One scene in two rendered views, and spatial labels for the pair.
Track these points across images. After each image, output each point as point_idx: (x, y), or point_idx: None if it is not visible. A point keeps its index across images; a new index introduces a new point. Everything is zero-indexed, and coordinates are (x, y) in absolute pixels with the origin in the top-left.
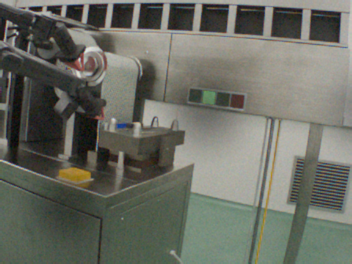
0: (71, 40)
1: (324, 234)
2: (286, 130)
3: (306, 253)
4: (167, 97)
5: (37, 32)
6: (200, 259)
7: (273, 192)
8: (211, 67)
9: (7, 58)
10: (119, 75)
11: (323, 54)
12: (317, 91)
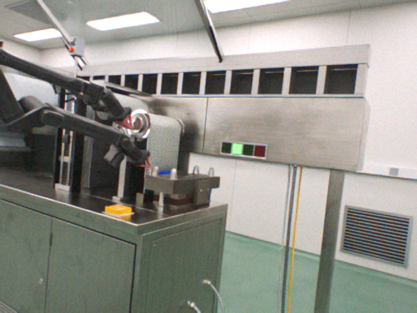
0: (118, 104)
1: (385, 287)
2: None
3: (361, 304)
4: (205, 149)
5: (86, 96)
6: (251, 298)
7: None
8: (239, 123)
9: (47, 115)
10: (162, 132)
11: (337, 105)
12: (331, 139)
